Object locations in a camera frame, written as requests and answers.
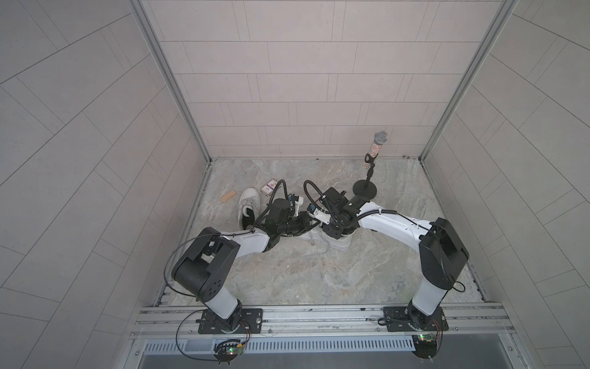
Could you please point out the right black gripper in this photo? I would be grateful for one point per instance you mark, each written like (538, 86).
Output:
(329, 231)

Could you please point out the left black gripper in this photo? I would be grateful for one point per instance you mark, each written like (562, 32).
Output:
(302, 218)

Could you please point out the white sneaker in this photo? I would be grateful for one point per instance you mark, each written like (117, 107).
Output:
(248, 208)
(318, 236)

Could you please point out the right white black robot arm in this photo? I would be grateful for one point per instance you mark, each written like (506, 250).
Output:
(442, 254)

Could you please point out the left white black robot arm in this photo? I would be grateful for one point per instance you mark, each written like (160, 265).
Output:
(203, 269)

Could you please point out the playing card box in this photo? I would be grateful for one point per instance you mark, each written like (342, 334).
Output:
(268, 188)

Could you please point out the microphone on black stand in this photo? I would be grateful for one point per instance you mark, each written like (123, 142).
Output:
(365, 188)

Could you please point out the small wooden block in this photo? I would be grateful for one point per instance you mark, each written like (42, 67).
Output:
(225, 198)

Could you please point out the left green circuit board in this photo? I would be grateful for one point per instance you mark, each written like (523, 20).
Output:
(227, 351)

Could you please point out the green circuit board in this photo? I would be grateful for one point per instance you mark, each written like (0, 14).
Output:
(425, 346)
(227, 351)

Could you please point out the right green circuit board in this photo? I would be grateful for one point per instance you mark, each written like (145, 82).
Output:
(425, 346)

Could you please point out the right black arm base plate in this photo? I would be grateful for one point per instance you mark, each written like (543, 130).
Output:
(405, 319)

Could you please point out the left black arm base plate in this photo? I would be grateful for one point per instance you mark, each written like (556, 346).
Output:
(247, 320)

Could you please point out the white perforated cable duct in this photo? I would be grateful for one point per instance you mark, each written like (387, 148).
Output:
(275, 345)

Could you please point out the aluminium mounting rail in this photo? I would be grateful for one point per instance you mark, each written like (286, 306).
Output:
(279, 321)

